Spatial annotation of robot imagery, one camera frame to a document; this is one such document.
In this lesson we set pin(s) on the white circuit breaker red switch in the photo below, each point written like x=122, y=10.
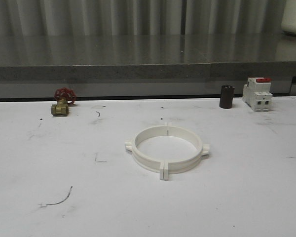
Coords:
x=256, y=94

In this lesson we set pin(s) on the white object on countertop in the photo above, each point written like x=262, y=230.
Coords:
x=288, y=24

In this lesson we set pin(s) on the grey stone countertop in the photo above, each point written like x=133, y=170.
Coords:
x=81, y=59

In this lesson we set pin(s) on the black cylindrical capacitor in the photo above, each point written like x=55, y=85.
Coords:
x=226, y=98

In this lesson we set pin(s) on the white half clamp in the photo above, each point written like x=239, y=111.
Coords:
x=187, y=161
x=152, y=164

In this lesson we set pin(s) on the brass valve red handle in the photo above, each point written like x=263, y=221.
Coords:
x=65, y=97

